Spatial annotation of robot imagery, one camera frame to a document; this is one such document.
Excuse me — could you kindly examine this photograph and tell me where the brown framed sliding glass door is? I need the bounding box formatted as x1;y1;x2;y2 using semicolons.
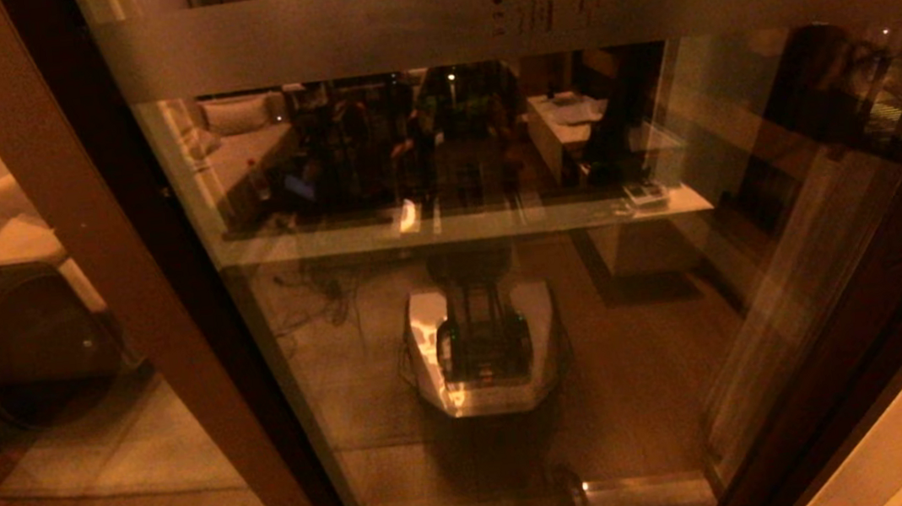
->
78;0;902;506

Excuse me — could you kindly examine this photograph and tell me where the dark wooden door jamb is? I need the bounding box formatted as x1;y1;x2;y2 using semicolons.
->
663;62;902;506

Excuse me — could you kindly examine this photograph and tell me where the brown framed fixed glass panel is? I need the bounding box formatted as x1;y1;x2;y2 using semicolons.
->
0;0;370;506

